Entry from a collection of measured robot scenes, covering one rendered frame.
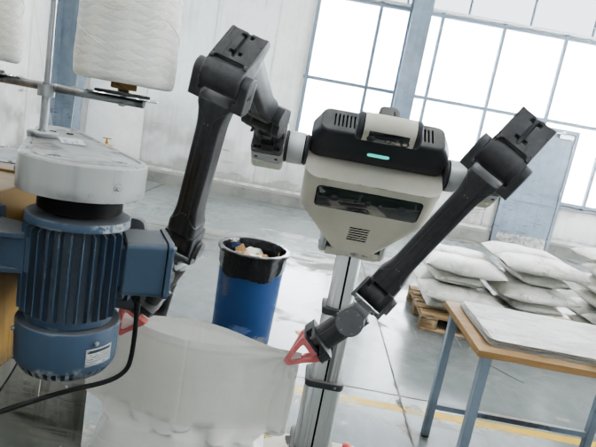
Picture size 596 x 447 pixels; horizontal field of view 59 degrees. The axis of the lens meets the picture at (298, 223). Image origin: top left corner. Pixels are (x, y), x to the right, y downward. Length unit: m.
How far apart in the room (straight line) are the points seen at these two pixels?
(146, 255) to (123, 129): 8.90
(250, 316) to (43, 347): 2.66
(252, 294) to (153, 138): 6.45
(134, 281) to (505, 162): 0.65
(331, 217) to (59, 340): 0.92
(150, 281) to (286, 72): 8.39
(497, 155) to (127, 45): 0.64
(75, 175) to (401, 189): 0.93
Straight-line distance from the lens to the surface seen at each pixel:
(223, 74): 0.95
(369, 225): 1.56
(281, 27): 9.24
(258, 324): 3.49
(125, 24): 0.90
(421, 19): 8.91
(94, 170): 0.76
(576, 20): 10.09
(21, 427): 1.89
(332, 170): 1.45
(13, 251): 0.86
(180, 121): 9.41
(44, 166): 0.77
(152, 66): 0.91
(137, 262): 0.84
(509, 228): 9.75
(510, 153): 1.01
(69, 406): 1.79
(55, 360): 0.86
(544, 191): 9.84
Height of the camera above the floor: 1.53
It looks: 11 degrees down
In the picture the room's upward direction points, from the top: 10 degrees clockwise
